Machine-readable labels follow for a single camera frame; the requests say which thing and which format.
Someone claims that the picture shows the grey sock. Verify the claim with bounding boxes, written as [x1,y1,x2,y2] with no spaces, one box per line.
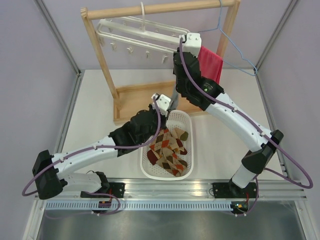
[169,86,179,111]

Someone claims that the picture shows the beige striped sock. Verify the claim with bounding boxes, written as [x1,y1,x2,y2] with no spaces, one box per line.
[177,145,188,156]
[146,126,190,166]

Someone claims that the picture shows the argyle sock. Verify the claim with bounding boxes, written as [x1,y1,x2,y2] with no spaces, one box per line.
[156,148,188,177]
[149,129,179,156]

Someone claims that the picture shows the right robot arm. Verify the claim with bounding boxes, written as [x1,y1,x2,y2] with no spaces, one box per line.
[173,51,284,197]

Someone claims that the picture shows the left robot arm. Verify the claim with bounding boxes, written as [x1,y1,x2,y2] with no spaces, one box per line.
[31,107,170,200]

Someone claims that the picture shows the white clip sock hanger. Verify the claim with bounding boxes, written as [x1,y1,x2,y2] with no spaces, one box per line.
[95,2,190,64]

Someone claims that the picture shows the white perforated plastic basket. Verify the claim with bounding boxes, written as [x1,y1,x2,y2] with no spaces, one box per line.
[140,110,194,181]

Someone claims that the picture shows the pink towel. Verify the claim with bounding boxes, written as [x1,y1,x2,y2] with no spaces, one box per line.
[197,46,223,84]

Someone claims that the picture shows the wooden clothes rack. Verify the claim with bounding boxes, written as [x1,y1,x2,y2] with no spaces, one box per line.
[80,0,240,125]

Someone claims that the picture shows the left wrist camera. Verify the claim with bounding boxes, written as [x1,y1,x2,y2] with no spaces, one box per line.
[151,93,172,117]

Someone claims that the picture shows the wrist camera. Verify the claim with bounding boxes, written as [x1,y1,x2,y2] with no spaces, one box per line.
[179,32,202,57]
[151,93,172,117]

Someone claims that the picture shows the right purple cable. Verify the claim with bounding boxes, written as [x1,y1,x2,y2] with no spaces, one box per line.
[178,37,314,198]

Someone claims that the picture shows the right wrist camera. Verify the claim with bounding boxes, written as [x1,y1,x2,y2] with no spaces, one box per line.
[179,32,202,57]

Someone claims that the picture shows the blue wire hanger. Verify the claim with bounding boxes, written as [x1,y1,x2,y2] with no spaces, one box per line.
[194,0,258,77]

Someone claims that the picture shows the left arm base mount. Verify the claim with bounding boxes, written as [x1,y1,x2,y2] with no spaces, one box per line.
[80,171,125,199]

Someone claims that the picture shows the white slotted cable duct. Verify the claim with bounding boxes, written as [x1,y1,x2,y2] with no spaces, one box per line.
[45,200,233,211]

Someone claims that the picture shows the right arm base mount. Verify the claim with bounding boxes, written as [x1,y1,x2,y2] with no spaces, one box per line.
[210,178,259,217]

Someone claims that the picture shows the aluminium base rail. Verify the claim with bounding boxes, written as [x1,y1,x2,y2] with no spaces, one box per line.
[36,177,307,203]

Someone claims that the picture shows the right aluminium frame post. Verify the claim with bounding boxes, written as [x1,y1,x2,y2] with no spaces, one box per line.
[255,0,300,75]

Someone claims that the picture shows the aluminium frame post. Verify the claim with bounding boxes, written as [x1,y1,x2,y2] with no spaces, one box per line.
[255,0,300,75]
[33,0,81,77]

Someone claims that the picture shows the left aluminium frame post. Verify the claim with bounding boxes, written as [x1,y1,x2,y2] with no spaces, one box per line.
[33,0,81,77]

